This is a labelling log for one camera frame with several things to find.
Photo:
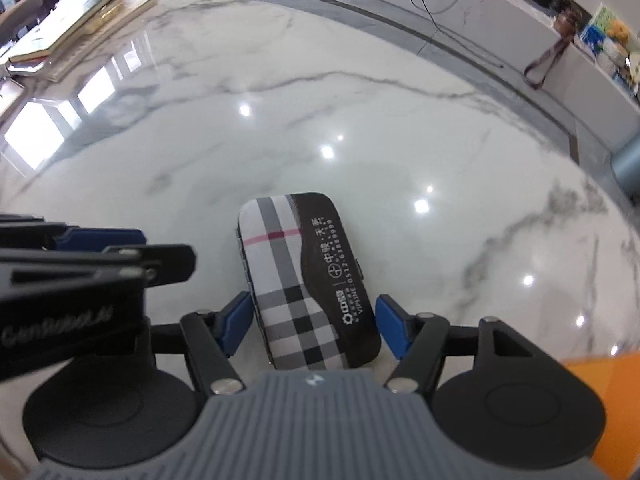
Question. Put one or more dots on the orange cardboard box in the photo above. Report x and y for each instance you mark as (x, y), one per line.
(615, 410)

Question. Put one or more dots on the brown leather bag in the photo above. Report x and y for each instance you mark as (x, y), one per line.
(547, 60)

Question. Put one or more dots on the stacked round tins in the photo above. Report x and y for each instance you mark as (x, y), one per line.
(615, 56)

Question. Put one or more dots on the stack of books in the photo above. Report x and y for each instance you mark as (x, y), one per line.
(122, 8)

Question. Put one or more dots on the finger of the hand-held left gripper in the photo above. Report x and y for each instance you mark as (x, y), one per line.
(165, 262)
(100, 239)

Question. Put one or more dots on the plaid zip case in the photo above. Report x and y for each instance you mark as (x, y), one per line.
(300, 280)

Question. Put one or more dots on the colourful painting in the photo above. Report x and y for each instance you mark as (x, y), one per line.
(595, 30)

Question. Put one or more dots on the teddy bear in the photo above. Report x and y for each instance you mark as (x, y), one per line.
(619, 31)

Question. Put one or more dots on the grey book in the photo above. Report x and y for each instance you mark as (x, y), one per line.
(90, 0)

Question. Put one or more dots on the round hand fan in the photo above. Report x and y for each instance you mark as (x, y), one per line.
(635, 69)

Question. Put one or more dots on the grey trash can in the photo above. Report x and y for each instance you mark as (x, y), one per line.
(629, 162)

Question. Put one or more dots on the white marble tv console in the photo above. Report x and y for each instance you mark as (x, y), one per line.
(505, 25)

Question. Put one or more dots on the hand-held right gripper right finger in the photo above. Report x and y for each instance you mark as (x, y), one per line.
(392, 325)

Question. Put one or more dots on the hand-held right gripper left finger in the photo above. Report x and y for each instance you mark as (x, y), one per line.
(235, 320)

